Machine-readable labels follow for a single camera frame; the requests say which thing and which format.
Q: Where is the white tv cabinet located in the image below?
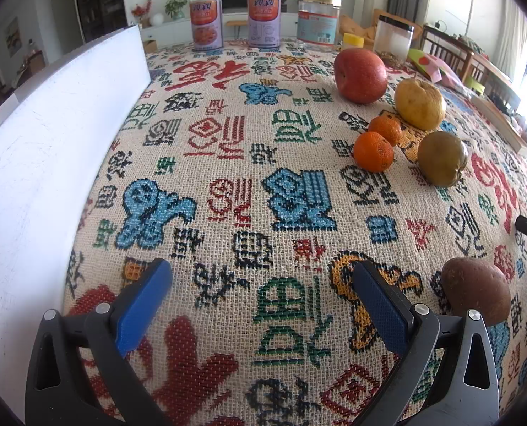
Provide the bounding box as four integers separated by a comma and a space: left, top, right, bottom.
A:
139, 8, 300, 52

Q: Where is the green-brown pear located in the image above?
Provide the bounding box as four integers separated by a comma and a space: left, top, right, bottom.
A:
417, 131, 469, 188

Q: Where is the clear jar blue label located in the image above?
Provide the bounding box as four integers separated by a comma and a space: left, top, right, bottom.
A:
296, 0, 342, 45

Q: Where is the orange cushion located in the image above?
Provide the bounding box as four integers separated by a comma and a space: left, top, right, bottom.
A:
339, 9, 424, 50

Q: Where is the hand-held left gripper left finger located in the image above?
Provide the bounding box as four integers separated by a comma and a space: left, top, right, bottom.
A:
25, 258, 174, 426

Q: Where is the yellow pear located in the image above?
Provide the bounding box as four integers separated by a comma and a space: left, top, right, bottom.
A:
394, 77, 446, 131

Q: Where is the right red-label can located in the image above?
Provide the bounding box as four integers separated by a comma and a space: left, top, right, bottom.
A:
247, 0, 282, 49

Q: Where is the pile of nuts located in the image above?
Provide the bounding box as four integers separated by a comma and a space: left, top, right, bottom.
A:
376, 51, 409, 65

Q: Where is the tangerine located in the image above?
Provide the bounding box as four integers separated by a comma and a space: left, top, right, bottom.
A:
369, 116, 403, 147
353, 131, 395, 173

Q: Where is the bushy potted plant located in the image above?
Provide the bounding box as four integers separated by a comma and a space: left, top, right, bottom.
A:
163, 0, 189, 21

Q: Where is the orange label can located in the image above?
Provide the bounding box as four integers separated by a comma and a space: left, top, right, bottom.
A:
189, 0, 224, 51

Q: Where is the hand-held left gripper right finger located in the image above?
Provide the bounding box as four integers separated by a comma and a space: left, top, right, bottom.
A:
351, 260, 500, 426

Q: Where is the red apple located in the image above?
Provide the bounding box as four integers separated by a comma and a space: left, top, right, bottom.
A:
333, 48, 389, 105

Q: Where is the pink snack bag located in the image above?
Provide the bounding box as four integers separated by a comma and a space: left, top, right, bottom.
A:
406, 48, 465, 90

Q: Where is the white sheer curtain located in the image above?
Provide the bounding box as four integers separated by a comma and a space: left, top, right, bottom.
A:
494, 0, 527, 90

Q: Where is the short sweet potato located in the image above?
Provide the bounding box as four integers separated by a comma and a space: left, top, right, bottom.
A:
440, 257, 512, 326

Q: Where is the red flower arrangement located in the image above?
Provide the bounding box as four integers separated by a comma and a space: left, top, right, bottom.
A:
131, 0, 153, 23

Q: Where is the white cardboard box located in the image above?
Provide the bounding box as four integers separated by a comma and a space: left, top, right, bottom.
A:
0, 24, 151, 423

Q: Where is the dark glass cabinet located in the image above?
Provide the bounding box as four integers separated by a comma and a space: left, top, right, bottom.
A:
72, 0, 127, 43

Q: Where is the printed woven tablecloth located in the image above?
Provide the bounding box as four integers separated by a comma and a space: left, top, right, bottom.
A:
61, 38, 527, 426

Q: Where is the book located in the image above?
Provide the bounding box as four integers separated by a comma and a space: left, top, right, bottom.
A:
470, 95, 527, 157

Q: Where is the clear container black lid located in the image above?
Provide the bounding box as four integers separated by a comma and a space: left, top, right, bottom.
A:
374, 15, 415, 56

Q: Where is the framed wall picture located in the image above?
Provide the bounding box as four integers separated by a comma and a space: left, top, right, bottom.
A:
4, 18, 23, 56

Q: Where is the wooden chair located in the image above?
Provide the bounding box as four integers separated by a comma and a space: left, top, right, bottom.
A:
419, 24, 522, 108

